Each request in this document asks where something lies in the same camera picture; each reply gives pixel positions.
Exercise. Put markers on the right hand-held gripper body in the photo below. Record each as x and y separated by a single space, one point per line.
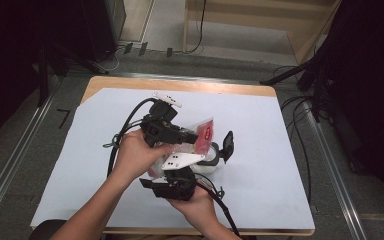
180 185

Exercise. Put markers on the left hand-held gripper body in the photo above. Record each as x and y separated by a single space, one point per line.
160 128

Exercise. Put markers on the red and white pouch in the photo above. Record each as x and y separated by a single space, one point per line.
205 133

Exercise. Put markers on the person's right hand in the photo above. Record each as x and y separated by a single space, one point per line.
198 206

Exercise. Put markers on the person's left hand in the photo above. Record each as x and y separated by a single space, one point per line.
135 156

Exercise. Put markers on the white table cover sheet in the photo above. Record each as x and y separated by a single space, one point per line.
263 183

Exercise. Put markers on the black chair part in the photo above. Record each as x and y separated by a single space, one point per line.
45 230

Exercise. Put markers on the black cabinet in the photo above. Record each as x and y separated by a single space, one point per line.
103 23

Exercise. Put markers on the black tripod stand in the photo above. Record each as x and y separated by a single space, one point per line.
290 73

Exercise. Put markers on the metal floor rail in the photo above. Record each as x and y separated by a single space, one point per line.
10 166
338 180

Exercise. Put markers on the light wooden shelf frame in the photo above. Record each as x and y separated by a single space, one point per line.
306 43

